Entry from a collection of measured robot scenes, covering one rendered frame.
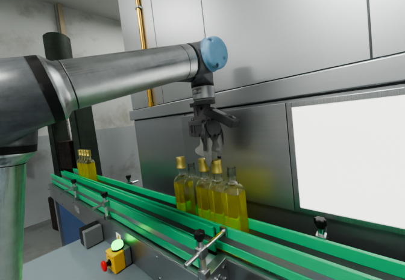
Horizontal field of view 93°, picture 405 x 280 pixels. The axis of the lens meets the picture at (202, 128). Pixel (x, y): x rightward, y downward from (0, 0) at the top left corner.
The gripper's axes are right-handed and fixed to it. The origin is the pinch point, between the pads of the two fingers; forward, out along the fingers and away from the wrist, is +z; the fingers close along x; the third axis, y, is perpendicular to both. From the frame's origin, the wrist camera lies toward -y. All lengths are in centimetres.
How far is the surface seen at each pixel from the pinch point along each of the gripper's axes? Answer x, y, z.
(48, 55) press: -22, 263, -115
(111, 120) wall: -122, 332, -30
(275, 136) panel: -11.5, -16.0, -6.0
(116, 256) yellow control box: 21, 36, 34
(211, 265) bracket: 11.2, -3.1, 27.4
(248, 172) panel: -11.8, -5.0, 7.0
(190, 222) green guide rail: 6.2, 8.7, 20.5
